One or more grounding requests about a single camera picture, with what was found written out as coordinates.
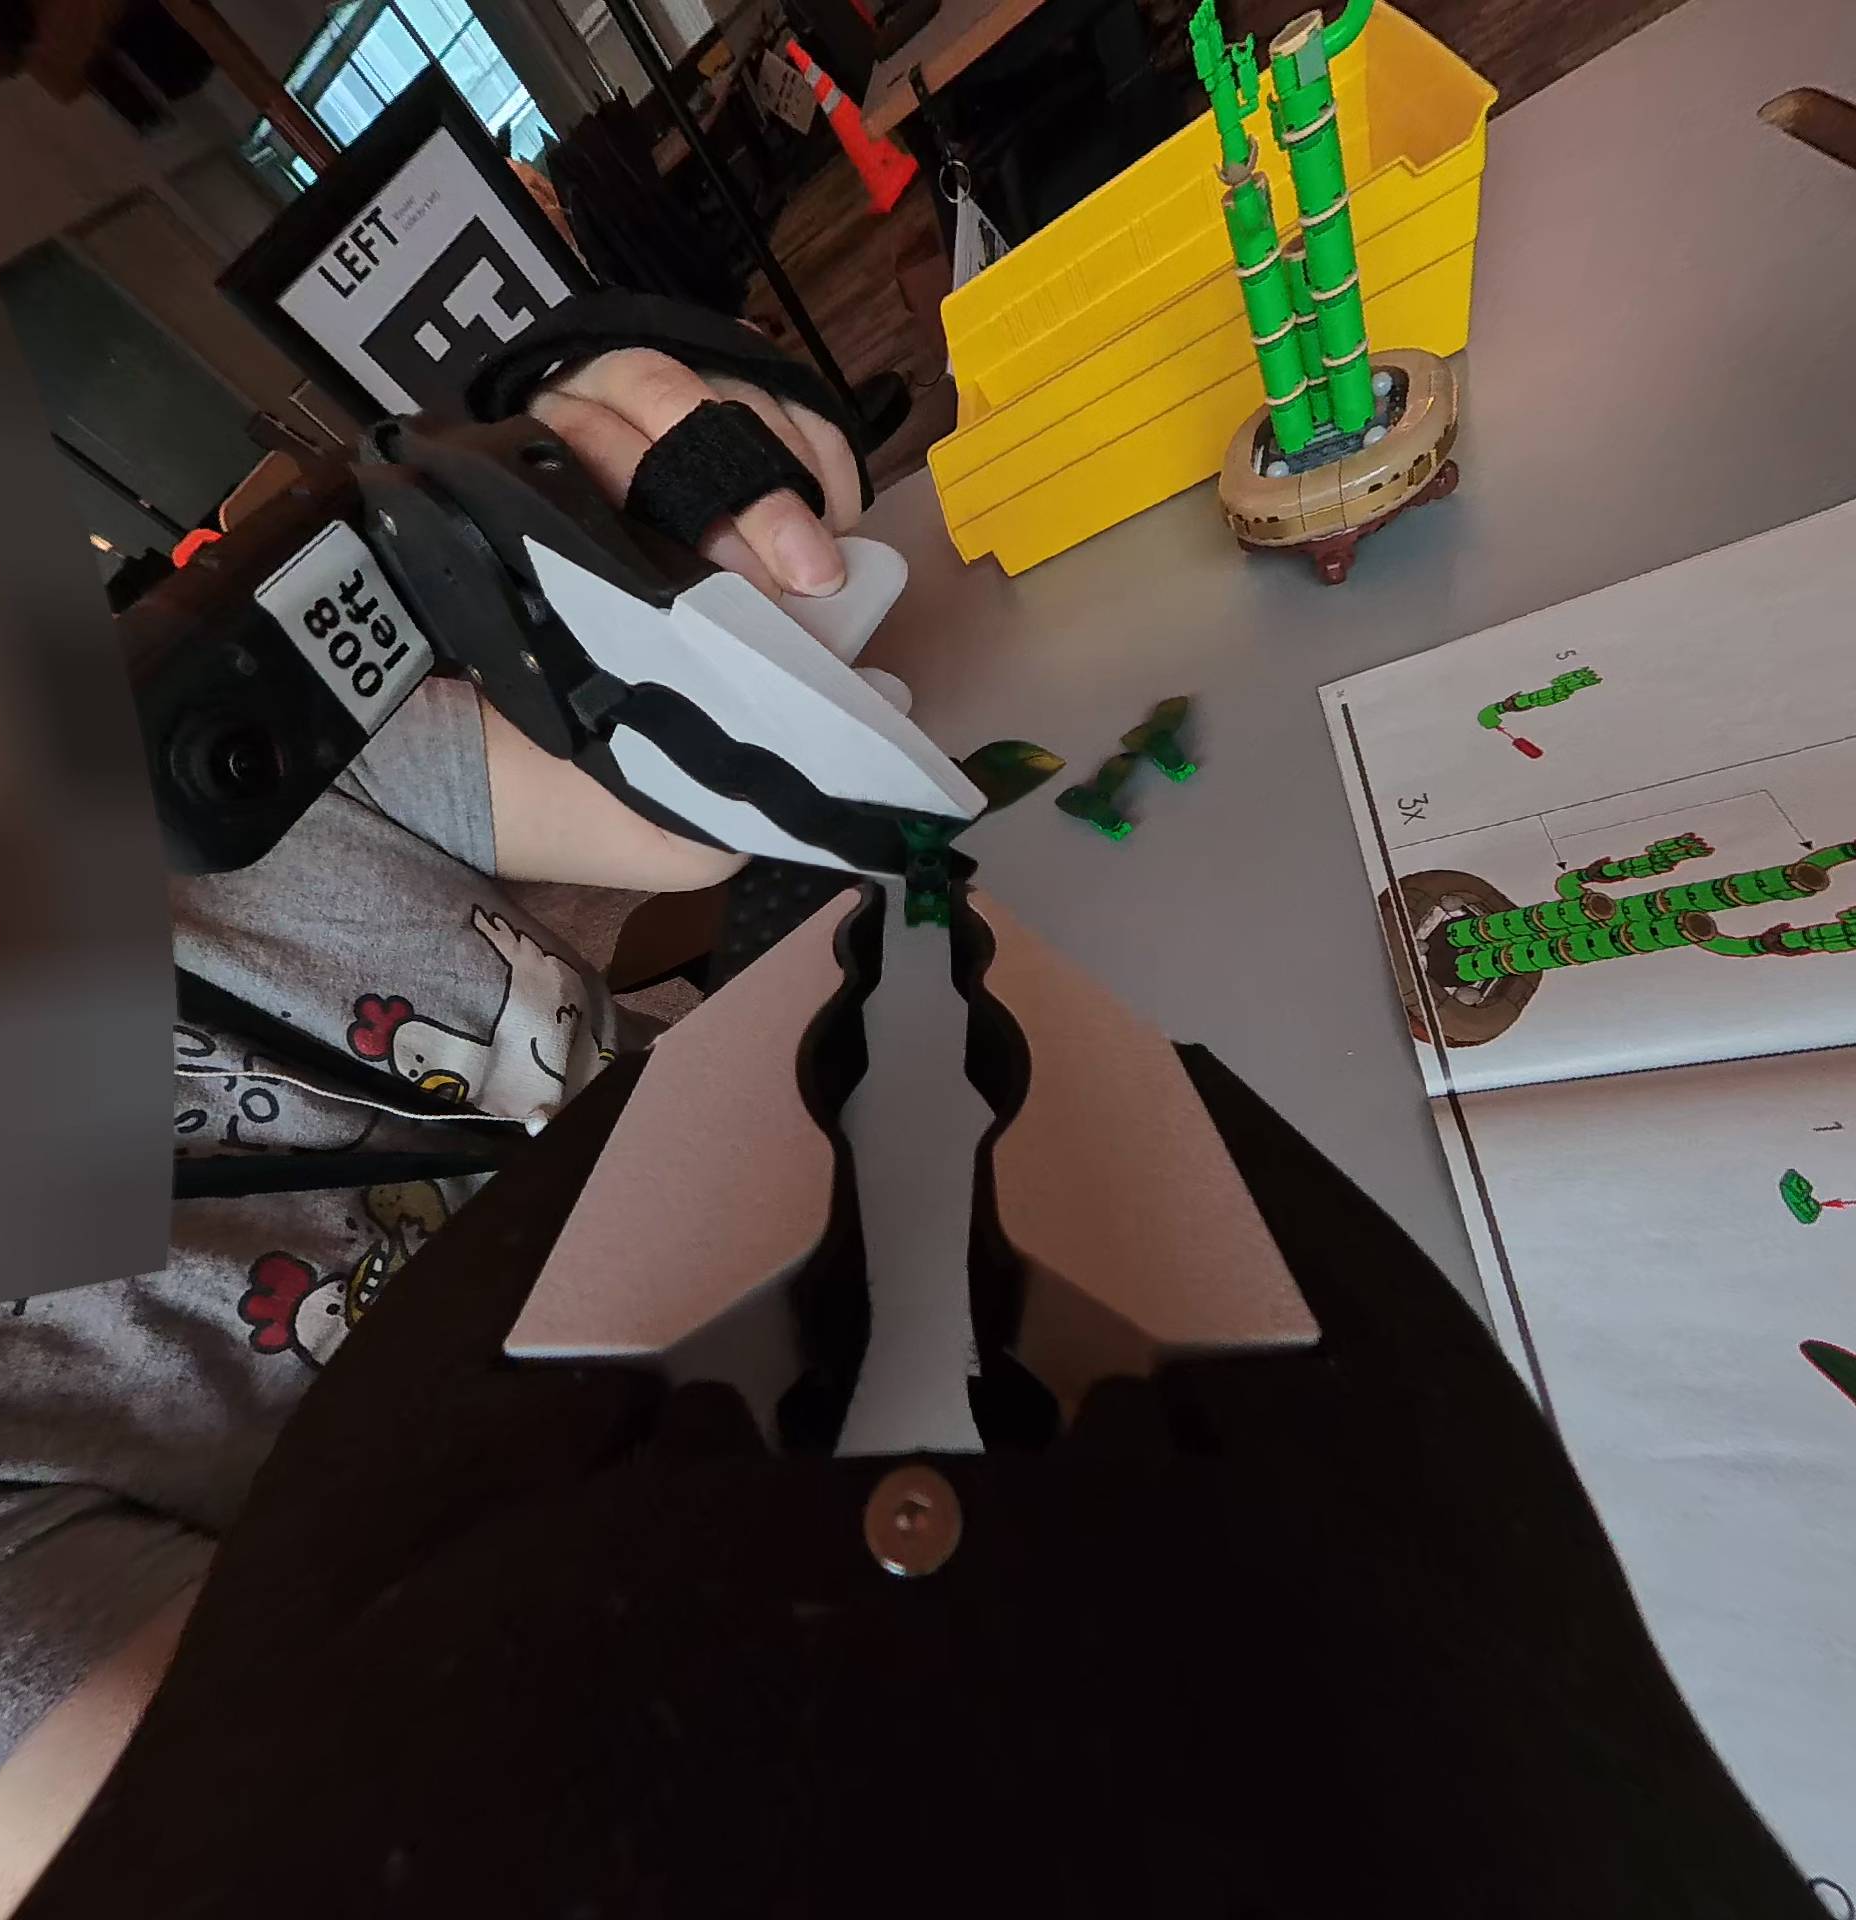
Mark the black lanyard strap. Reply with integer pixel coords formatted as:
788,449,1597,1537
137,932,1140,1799
170,961,548,1202

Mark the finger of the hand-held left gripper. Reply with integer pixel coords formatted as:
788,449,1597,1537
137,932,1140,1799
574,683,961,889
522,533,994,828

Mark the black perforated panel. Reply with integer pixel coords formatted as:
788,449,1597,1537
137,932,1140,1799
714,858,871,985

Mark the black stand pole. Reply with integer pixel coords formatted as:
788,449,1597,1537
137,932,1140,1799
612,0,912,440

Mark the person's left forearm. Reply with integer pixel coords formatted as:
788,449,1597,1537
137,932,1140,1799
474,686,755,899

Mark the person's right forearm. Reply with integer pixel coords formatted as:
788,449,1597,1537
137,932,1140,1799
0,1561,219,1849

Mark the yellow plastic bin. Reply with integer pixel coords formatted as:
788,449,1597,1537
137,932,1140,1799
925,0,1500,580

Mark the orange traffic cone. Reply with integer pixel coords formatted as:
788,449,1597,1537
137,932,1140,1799
785,36,925,217

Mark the dark green lego leaf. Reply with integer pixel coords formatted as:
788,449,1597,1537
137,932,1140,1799
962,739,1068,822

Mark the green lego leaf piece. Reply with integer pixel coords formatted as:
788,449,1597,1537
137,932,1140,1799
1121,697,1205,784
1054,754,1150,844

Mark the wooden chair part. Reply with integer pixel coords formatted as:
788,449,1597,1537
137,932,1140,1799
1756,85,1856,193

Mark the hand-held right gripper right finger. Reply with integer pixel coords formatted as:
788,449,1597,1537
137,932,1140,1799
946,882,1324,1458

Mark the green lego bamboo model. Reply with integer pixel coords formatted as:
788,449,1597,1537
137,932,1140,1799
1187,0,1466,588

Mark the small green lego stem piece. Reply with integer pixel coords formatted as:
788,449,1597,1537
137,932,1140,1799
895,815,970,936

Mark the hanging paper tag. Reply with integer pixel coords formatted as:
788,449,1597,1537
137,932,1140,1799
946,156,1018,289

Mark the lego instruction booklet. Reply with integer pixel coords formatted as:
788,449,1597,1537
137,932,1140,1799
1319,494,1856,1920

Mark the window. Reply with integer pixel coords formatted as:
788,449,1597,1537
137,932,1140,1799
286,0,559,171

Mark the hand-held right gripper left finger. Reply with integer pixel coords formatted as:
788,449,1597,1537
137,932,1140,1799
500,882,888,1460

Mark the person's left hand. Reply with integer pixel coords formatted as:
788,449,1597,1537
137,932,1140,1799
530,337,857,601

